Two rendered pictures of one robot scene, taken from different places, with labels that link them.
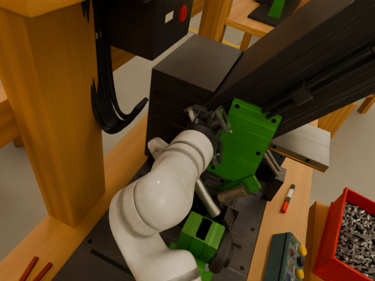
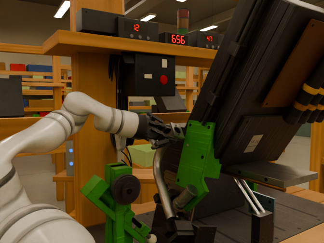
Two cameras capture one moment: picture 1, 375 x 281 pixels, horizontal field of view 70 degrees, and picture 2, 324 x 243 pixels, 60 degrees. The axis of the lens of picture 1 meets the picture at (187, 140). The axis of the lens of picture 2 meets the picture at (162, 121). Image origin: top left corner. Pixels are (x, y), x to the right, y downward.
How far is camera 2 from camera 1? 0.71 m
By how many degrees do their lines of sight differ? 54
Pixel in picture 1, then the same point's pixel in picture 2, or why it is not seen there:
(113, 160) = (138, 207)
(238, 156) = (191, 164)
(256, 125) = (200, 134)
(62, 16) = (96, 74)
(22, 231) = not seen: outside the picture
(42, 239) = not seen: hidden behind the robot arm
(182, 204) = (79, 98)
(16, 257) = not seen: hidden behind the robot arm
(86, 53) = (108, 95)
